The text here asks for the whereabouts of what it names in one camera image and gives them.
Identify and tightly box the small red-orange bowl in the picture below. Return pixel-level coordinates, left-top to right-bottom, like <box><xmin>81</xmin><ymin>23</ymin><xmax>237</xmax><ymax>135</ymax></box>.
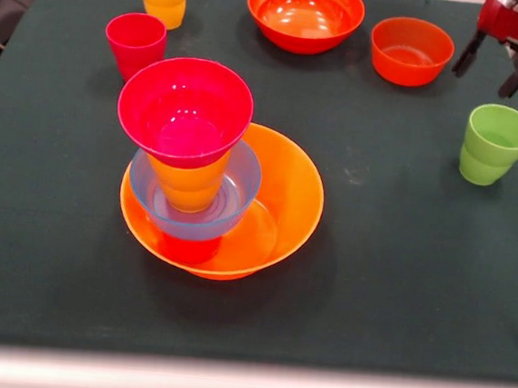
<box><xmin>366</xmin><ymin>14</ymin><xmax>458</xmax><ymax>91</ymax></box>

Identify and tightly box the large red-orange bowl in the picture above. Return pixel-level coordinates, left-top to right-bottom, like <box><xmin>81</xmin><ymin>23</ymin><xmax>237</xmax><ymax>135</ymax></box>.
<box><xmin>242</xmin><ymin>0</ymin><xmax>367</xmax><ymax>61</ymax></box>

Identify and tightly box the red-orange cup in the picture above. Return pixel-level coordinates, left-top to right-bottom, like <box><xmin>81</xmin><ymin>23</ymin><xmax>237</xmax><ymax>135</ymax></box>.
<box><xmin>158</xmin><ymin>231</ymin><xmax>222</xmax><ymax>268</ymax></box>

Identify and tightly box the dark green tablecloth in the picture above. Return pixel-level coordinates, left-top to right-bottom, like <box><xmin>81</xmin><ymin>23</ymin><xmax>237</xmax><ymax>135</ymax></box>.
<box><xmin>0</xmin><ymin>0</ymin><xmax>518</xmax><ymax>388</ymax></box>

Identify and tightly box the large orange bowl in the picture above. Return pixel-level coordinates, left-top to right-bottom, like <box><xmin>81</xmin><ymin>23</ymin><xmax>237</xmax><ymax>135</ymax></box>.
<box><xmin>112</xmin><ymin>112</ymin><xmax>332</xmax><ymax>289</ymax></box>

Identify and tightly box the pink-red cup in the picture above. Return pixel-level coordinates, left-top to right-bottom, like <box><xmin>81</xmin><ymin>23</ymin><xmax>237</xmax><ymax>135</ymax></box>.
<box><xmin>100</xmin><ymin>10</ymin><xmax>170</xmax><ymax>86</ymax></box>

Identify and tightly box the orange cup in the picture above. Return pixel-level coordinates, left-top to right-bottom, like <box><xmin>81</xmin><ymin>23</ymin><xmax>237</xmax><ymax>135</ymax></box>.
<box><xmin>142</xmin><ymin>143</ymin><xmax>232</xmax><ymax>217</ymax></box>

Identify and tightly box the pink-red bowl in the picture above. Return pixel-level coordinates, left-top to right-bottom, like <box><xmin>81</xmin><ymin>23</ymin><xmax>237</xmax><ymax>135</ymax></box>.
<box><xmin>112</xmin><ymin>52</ymin><xmax>259</xmax><ymax>175</ymax></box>

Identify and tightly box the light blue bowl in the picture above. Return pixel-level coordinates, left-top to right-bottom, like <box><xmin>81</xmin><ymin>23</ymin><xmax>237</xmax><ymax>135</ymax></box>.
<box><xmin>123</xmin><ymin>128</ymin><xmax>266</xmax><ymax>248</ymax></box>

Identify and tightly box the green cup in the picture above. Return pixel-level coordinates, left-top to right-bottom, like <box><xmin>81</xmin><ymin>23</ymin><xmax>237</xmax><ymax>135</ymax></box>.
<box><xmin>457</xmin><ymin>101</ymin><xmax>518</xmax><ymax>189</ymax></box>

